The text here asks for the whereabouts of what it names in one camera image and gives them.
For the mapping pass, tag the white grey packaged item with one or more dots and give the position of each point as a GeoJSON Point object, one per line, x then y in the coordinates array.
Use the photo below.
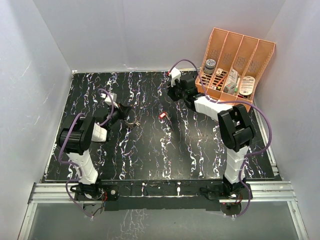
{"type": "Point", "coordinates": [232, 82]}

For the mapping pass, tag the small white card box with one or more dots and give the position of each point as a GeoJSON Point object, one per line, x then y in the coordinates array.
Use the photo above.
{"type": "Point", "coordinates": [220, 72]}

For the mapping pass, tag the white oval remote control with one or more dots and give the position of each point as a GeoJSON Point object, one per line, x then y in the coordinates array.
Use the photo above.
{"type": "Point", "coordinates": [247, 86]}

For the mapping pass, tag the orange plastic file organizer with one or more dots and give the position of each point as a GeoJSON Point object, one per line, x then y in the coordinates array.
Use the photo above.
{"type": "Point", "coordinates": [233, 65]}

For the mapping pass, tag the bunch of keys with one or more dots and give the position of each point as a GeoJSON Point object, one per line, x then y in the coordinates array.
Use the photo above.
{"type": "Point", "coordinates": [133, 124]}

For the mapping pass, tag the small round grey jar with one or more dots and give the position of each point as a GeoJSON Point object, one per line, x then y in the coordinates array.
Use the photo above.
{"type": "Point", "coordinates": [209, 67]}

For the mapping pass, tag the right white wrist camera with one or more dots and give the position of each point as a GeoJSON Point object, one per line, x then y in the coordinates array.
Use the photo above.
{"type": "Point", "coordinates": [175, 75]}

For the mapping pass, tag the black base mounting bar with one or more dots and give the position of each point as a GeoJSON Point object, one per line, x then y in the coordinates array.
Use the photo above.
{"type": "Point", "coordinates": [209, 195]}

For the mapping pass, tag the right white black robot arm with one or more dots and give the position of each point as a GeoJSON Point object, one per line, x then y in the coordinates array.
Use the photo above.
{"type": "Point", "coordinates": [235, 127]}

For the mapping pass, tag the red plastic key tag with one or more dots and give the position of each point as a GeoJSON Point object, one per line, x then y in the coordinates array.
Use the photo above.
{"type": "Point", "coordinates": [163, 115]}

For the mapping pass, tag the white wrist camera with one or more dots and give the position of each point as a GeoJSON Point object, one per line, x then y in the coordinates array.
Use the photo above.
{"type": "Point", "coordinates": [109, 99]}
{"type": "Point", "coordinates": [175, 75]}

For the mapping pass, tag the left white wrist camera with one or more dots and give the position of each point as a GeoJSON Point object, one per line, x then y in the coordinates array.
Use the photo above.
{"type": "Point", "coordinates": [109, 99]}

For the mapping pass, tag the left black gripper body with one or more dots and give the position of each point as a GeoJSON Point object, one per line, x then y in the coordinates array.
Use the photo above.
{"type": "Point", "coordinates": [117, 114]}

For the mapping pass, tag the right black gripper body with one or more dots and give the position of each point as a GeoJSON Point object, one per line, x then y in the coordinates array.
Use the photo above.
{"type": "Point", "coordinates": [176, 93]}

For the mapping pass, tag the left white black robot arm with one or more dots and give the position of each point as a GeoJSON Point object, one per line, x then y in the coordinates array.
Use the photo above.
{"type": "Point", "coordinates": [74, 139]}

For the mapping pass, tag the aluminium frame rail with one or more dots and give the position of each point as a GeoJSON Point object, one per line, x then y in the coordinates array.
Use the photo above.
{"type": "Point", "coordinates": [278, 190]}

